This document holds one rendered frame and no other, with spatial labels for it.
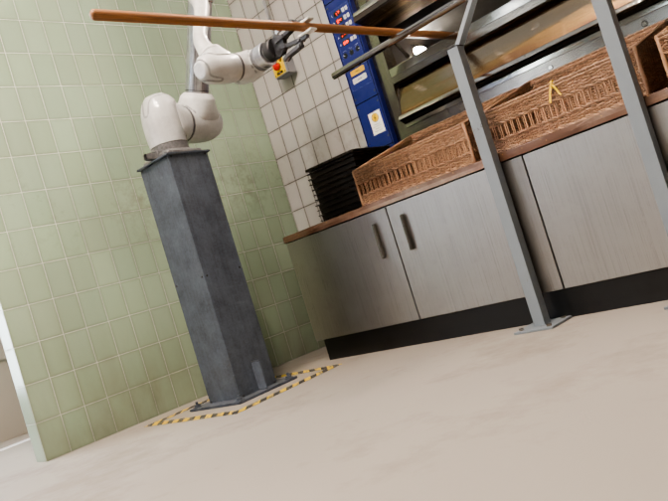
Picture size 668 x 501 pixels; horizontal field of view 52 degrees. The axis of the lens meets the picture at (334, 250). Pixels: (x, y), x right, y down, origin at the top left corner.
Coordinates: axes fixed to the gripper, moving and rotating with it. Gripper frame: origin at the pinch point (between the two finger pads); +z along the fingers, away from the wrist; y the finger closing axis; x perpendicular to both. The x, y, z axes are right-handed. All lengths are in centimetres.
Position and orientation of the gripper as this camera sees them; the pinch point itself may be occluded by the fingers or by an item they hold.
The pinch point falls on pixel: (305, 27)
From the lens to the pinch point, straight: 248.9
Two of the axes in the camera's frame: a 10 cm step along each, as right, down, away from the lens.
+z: 6.8, -2.3, -7.0
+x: -6.7, 1.8, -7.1
